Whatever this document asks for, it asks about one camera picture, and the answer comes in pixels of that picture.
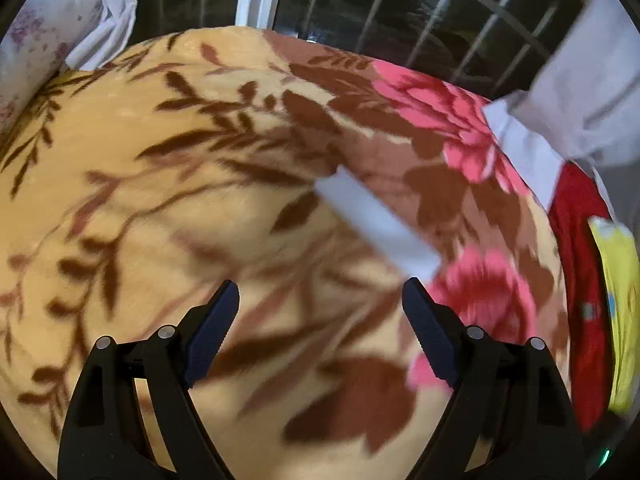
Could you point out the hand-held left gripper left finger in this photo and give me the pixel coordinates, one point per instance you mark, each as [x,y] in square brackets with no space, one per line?
[215,330]

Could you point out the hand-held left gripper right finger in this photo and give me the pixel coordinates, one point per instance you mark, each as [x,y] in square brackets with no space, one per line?
[430,330]

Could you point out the white paper strip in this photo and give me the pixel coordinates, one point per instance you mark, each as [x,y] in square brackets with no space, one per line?
[375,225]

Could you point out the cream floral fleece blanket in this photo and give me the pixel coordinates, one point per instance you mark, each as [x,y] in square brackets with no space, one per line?
[150,210]

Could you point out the red cloth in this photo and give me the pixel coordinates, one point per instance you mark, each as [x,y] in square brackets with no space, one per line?
[575,270]

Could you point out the yellow cartoon cloth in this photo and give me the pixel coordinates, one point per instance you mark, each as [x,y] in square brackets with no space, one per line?
[622,310]

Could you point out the white folded cloth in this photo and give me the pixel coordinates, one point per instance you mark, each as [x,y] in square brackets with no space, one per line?
[525,145]

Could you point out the pale grey cloth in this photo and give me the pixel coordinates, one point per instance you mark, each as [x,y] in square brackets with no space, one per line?
[590,95]

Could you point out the metal window grille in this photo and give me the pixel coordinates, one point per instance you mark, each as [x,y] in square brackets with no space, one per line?
[450,15]

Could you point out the white pillowcase flap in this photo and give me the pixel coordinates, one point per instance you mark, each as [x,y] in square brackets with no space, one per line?
[112,10]

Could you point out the pink floral pillow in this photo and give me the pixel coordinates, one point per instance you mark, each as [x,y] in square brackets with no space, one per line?
[45,35]

